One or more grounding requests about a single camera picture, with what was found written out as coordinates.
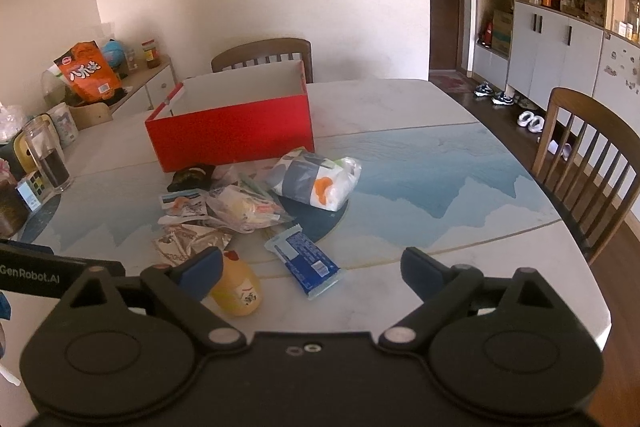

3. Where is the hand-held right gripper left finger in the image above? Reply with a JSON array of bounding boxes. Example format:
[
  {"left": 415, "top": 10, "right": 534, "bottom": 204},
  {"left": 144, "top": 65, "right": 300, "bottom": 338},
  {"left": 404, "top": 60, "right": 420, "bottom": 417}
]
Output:
[{"left": 60, "top": 247, "right": 246, "bottom": 355}]

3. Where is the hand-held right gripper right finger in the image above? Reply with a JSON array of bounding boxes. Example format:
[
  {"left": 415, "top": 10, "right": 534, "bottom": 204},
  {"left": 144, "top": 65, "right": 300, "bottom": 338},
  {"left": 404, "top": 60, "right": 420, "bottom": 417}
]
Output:
[{"left": 378, "top": 247, "right": 571, "bottom": 355}]

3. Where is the brown patterned packet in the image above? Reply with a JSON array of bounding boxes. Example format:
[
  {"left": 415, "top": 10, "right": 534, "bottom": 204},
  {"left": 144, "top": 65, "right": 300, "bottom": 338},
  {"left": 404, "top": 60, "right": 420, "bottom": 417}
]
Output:
[{"left": 152, "top": 224, "right": 233, "bottom": 268}]

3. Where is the white printed snack packet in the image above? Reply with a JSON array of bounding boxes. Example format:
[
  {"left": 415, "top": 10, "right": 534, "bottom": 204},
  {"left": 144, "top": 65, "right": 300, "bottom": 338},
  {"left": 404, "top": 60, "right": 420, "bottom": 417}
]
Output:
[{"left": 159, "top": 189, "right": 211, "bottom": 228}]

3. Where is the clear plastic bag of snacks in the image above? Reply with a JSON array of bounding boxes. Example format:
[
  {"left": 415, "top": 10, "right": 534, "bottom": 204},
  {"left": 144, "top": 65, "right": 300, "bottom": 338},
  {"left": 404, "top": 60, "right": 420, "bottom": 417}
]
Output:
[{"left": 206, "top": 184, "right": 296, "bottom": 235}]

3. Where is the black snack packet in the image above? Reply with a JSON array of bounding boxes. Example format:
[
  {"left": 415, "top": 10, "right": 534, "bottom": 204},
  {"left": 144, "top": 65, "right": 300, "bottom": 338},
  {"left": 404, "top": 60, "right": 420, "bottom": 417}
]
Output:
[{"left": 167, "top": 163, "right": 217, "bottom": 194}]

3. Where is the teal sachet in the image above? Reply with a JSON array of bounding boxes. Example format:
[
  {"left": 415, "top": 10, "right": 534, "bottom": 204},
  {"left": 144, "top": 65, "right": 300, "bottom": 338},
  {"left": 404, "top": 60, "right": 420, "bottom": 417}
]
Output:
[{"left": 239, "top": 172, "right": 275, "bottom": 202}]

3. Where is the blue wafer packet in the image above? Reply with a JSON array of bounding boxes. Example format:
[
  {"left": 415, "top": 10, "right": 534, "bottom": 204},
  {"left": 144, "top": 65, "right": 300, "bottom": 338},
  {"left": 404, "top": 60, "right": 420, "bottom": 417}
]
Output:
[{"left": 264, "top": 225, "right": 347, "bottom": 300}]

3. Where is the teal packet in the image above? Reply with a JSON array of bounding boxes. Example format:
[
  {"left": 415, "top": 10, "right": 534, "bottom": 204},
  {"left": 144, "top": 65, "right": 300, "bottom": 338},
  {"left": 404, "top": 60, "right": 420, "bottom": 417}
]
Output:
[{"left": 263, "top": 147, "right": 362, "bottom": 212}]

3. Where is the red cardboard box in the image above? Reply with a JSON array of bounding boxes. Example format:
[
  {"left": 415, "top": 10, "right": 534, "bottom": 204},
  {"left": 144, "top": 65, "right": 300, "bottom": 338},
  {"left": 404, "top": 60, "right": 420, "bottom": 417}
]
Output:
[{"left": 145, "top": 59, "right": 315, "bottom": 172}]

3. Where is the white and blue desktop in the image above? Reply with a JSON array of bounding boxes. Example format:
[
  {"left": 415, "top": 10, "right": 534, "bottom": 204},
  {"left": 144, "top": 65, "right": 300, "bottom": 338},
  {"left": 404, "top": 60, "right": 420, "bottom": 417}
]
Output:
[{"left": 0, "top": 79, "right": 612, "bottom": 355}]

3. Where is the dark brown container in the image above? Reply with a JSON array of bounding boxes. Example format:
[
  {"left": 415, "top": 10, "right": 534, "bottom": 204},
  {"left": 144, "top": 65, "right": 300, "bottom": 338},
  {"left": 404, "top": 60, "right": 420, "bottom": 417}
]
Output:
[{"left": 0, "top": 179, "right": 28, "bottom": 238}]

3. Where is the small printed box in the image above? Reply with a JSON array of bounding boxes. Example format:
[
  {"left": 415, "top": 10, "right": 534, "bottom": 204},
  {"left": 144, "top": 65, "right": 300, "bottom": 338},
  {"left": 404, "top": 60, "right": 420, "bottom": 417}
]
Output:
[{"left": 15, "top": 177, "right": 56, "bottom": 212}]

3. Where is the glass cup with dark drink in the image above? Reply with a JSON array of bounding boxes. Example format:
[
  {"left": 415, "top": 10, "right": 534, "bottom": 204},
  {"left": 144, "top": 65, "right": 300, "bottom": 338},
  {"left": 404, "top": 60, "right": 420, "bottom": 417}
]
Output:
[{"left": 22, "top": 114, "right": 75, "bottom": 194}]

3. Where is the white printed mug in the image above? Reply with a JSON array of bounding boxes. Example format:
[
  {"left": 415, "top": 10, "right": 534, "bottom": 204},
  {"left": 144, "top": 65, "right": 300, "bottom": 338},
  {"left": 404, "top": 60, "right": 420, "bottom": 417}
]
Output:
[{"left": 47, "top": 102, "right": 80, "bottom": 148}]

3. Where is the white sideboard cabinet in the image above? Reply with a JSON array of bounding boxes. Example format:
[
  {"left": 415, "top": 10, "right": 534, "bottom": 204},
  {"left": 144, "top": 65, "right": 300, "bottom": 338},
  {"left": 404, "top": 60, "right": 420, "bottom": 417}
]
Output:
[{"left": 42, "top": 57, "right": 178, "bottom": 118}]

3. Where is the doormat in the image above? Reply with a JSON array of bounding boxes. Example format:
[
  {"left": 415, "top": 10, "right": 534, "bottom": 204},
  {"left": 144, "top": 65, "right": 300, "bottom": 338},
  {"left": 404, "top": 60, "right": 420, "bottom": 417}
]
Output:
[{"left": 430, "top": 74, "right": 473, "bottom": 95}]

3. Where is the orange snack bag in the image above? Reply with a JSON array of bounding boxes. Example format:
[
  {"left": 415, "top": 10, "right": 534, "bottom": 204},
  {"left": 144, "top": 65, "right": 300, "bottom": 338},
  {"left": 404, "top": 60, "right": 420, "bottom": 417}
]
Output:
[{"left": 54, "top": 41, "right": 123, "bottom": 102}]

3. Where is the jar with red lid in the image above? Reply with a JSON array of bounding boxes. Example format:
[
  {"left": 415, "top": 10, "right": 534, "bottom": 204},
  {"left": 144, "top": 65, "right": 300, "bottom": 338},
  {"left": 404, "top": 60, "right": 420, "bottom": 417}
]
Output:
[{"left": 141, "top": 39, "right": 161, "bottom": 68}]

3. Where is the dark wooden chair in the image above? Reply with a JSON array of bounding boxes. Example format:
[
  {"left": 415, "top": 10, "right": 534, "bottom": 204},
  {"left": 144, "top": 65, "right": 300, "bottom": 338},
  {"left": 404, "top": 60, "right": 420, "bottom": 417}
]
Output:
[
  {"left": 531, "top": 87, "right": 640, "bottom": 265},
  {"left": 211, "top": 38, "right": 314, "bottom": 84}
]

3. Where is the blue globe toy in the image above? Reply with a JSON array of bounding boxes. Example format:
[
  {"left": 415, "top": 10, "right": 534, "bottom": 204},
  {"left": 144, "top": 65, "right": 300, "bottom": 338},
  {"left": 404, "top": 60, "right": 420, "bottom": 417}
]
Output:
[{"left": 101, "top": 38, "right": 125, "bottom": 70}]

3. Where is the cardboard carton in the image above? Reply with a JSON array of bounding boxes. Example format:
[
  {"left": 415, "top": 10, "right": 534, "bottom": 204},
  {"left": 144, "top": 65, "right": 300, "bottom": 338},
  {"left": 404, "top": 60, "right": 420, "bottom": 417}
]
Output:
[{"left": 491, "top": 9, "right": 514, "bottom": 55}]

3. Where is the white wall cabinet unit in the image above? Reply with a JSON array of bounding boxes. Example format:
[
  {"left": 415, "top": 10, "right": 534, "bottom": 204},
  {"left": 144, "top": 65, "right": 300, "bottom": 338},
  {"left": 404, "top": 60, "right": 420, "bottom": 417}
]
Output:
[{"left": 467, "top": 0, "right": 640, "bottom": 108}]

